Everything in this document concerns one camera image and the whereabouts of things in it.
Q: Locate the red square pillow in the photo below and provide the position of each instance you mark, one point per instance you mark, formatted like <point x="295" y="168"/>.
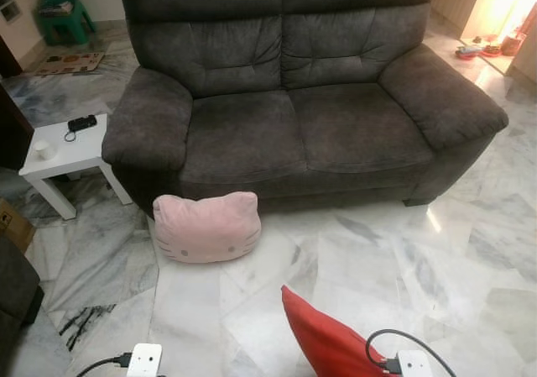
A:
<point x="331" y="343"/>

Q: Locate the dark grey two-seat sofa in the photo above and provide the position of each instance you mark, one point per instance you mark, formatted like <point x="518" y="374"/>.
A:
<point x="310" y="108"/>

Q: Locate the beige printed floor mat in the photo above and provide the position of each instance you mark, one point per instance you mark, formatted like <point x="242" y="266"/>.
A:
<point x="71" y="63"/>

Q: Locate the small red bowl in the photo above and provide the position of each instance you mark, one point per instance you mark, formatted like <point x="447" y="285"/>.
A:
<point x="466" y="53"/>
<point x="492" y="49"/>

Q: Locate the red jar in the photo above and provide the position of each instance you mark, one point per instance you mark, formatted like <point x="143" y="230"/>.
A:
<point x="513" y="44"/>

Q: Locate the small white cup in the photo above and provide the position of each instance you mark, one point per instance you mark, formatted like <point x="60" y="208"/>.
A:
<point x="44" y="150"/>

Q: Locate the stack of books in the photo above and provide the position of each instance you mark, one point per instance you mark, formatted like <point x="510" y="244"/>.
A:
<point x="55" y="8"/>

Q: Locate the dark brown wooden door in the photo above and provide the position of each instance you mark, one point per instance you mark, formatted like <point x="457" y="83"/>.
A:
<point x="10" y="117"/>

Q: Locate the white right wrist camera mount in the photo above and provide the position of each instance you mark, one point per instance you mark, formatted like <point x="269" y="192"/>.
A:
<point x="415" y="365"/>

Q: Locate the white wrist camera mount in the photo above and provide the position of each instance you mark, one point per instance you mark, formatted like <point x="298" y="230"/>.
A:
<point x="415" y="365"/>
<point x="143" y="362"/>

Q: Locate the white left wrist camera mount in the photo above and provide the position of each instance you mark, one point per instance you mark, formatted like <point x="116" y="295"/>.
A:
<point x="143" y="362"/>

